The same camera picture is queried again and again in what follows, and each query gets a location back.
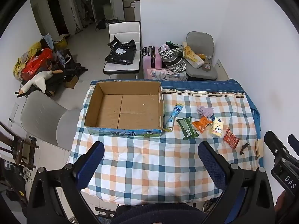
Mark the yellow cloth bag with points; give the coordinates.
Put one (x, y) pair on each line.
(21, 61)

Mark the white padded chair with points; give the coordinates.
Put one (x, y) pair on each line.
(123, 29)

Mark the small black clip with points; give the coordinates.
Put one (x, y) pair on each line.
(244, 148)

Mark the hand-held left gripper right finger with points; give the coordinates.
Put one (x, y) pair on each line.
(211, 165)

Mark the grey shell chair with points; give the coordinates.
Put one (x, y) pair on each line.
(44, 114)

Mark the green snack packet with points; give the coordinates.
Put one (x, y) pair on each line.
(187, 128)

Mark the red plastic bag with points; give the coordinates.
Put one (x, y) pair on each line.
(37, 63)

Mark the purple socks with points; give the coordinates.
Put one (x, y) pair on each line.
(205, 111)

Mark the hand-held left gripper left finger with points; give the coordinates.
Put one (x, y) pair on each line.
(92, 163)

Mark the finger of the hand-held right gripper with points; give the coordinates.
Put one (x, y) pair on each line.
(275, 144)
(293, 144)

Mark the black plastic bag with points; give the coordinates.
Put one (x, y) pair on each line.
(120, 53)

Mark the orange snack packet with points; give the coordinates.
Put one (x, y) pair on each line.
(202, 124)

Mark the small brown cardboard box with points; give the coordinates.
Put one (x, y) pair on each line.
(71, 81)

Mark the person's dark clothing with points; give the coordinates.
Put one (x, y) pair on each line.
(158, 214)

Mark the grey padded chair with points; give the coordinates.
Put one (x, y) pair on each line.
(201, 39)

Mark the blue drink powder sachet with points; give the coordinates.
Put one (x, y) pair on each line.
(173, 117)

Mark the yellow bin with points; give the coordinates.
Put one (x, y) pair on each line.
(61, 43)

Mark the white goose plush toy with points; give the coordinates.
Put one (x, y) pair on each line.
(39, 80)

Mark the dark wooden folding frame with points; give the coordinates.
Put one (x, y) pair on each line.
(17, 149)

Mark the floral wrapped pack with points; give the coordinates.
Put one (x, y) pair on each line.
(165, 74)

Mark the red snack packet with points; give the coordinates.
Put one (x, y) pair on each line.
(231, 138)

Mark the yellow and white bag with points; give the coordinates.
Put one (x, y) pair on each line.
(192, 57)

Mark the pink suitcase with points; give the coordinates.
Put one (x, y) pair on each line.
(150, 59)

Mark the black floor bag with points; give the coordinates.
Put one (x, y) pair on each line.
(101, 24)

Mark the patterned tote bag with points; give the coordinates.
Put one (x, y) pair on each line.
(174, 59)

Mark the brown tape roll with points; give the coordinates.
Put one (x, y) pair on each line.
(207, 67)

